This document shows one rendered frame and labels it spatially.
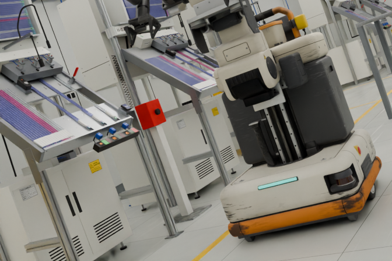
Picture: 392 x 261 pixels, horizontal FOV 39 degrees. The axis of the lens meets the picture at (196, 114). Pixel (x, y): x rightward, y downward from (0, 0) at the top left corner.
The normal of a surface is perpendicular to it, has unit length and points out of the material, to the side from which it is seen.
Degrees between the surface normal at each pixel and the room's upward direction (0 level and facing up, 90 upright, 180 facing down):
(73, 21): 90
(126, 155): 90
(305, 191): 90
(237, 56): 98
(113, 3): 90
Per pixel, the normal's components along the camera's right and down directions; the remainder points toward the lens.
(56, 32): 0.79, -0.26
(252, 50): -0.37, 0.32
